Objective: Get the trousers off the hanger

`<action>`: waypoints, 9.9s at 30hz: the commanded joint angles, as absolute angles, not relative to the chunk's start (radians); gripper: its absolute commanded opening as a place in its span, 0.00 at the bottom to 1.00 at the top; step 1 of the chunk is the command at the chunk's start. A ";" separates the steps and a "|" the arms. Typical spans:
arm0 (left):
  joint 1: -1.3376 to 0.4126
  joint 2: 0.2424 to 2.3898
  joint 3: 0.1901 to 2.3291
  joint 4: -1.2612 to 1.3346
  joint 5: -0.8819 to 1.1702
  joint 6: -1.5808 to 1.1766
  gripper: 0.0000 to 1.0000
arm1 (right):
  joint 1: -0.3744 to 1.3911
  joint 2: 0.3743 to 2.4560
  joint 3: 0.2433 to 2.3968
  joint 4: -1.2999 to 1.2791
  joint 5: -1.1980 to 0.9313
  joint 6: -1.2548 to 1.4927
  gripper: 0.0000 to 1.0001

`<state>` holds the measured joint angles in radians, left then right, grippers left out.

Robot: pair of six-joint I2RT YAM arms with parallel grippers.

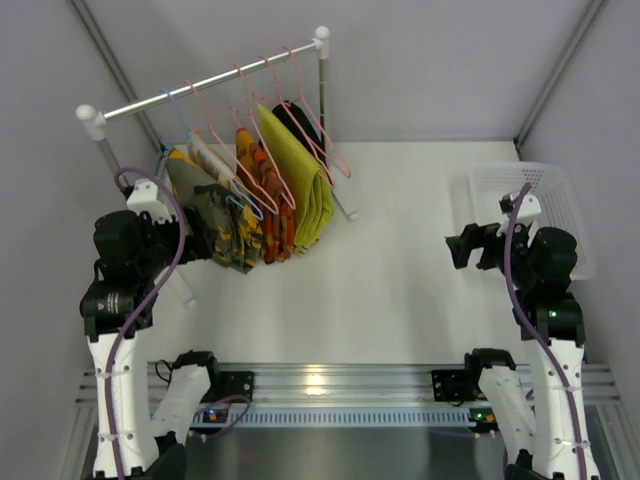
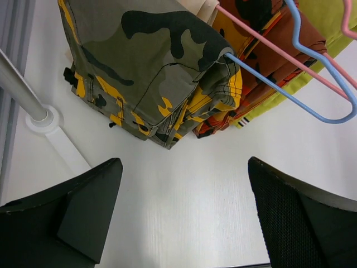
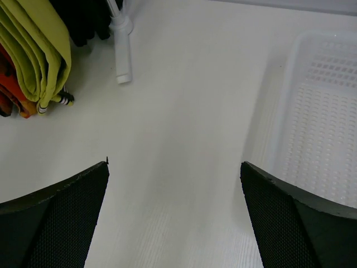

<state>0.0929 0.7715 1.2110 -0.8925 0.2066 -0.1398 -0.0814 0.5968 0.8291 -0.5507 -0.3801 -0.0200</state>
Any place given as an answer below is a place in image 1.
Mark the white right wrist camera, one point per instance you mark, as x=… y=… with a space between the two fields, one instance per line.
x=529 y=208

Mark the green yellow camouflage trousers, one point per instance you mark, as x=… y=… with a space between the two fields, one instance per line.
x=233 y=232

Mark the pink hanger with black trousers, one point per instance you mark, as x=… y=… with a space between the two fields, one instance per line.
x=315 y=110

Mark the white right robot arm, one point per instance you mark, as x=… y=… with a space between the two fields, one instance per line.
x=544 y=433

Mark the black trousers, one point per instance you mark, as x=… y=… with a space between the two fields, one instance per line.
x=299 y=125

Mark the white perforated plastic basket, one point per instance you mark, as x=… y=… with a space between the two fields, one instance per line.
x=551 y=185

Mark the lime green trousers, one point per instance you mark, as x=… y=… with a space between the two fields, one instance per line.
x=304 y=177

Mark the pink hanger with beige trousers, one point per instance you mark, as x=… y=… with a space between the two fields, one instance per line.
x=220 y=145

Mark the grey slotted cable duct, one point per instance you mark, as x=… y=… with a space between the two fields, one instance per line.
x=481 y=419

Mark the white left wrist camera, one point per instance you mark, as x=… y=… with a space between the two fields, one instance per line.
x=145 y=196

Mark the black base bracket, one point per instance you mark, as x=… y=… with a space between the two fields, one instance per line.
x=229 y=383
x=452 y=386

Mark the pink hanger with lime trousers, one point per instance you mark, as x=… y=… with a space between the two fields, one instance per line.
x=271 y=102

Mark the beige trousers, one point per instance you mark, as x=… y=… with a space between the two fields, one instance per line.
x=210 y=161

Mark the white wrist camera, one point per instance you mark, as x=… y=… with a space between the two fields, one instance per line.
x=529 y=208
x=145 y=196

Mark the blue wire hanger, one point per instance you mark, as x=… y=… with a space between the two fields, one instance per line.
x=239 y=196

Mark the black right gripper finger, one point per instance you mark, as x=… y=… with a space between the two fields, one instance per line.
x=460 y=253
x=470 y=236

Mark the black left base bracket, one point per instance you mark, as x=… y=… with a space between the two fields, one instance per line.
x=229 y=383

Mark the orange camouflage trousers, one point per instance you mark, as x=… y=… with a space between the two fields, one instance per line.
x=260 y=177

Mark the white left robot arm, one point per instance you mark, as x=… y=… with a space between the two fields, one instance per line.
x=136 y=257

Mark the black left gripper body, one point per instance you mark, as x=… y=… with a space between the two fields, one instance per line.
x=189 y=235

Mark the black right base bracket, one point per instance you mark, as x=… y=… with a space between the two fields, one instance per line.
x=452 y=386

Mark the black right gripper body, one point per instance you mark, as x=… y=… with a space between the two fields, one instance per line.
x=480 y=243

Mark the aluminium mounting rail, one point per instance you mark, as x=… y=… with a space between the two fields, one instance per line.
x=351 y=385

